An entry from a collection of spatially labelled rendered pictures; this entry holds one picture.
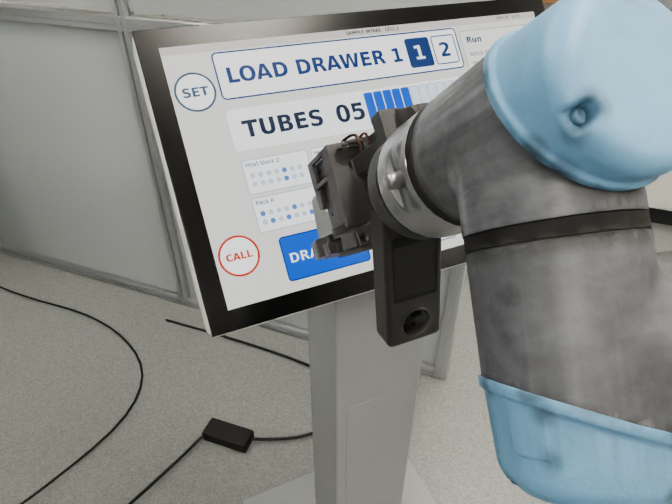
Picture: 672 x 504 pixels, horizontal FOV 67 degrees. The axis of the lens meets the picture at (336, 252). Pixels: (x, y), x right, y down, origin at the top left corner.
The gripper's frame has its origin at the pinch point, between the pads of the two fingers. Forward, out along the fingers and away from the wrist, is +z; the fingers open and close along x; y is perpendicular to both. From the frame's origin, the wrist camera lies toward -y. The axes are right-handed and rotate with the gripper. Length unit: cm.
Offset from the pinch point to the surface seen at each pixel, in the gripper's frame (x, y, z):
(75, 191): 37, 52, 156
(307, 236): 1.7, 2.4, 2.5
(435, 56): -19.6, 19.7, 2.5
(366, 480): -11, -43, 48
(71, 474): 51, -37, 114
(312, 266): 2.0, -0.7, 2.5
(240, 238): 8.4, 3.8, 2.5
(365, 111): -8.7, 14.4, 2.5
